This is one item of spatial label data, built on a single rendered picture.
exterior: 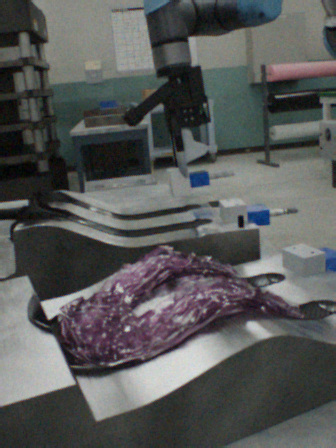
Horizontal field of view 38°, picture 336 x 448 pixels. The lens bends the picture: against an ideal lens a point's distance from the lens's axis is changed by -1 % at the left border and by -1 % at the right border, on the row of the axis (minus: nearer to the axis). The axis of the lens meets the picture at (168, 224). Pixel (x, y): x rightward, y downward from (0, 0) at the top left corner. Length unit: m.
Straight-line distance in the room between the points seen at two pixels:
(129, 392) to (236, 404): 0.10
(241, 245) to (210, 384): 0.38
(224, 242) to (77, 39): 6.67
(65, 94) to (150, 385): 6.96
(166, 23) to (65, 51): 6.39
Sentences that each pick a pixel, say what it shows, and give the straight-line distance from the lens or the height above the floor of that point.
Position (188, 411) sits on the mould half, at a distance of 0.44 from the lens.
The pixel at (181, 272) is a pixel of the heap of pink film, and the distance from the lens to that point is 0.57.
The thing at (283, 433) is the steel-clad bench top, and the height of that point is 0.80.
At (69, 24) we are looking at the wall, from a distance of 7.36.
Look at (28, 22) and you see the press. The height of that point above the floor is 1.78.
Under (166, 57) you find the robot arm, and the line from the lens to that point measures 0.96.
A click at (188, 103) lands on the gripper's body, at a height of 1.08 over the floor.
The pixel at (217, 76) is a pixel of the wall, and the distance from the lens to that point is 7.44.
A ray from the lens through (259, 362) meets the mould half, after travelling 0.45.
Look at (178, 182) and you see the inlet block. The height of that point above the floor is 0.93.
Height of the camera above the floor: 1.12
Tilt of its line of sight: 16 degrees down
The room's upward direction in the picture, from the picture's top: 6 degrees counter-clockwise
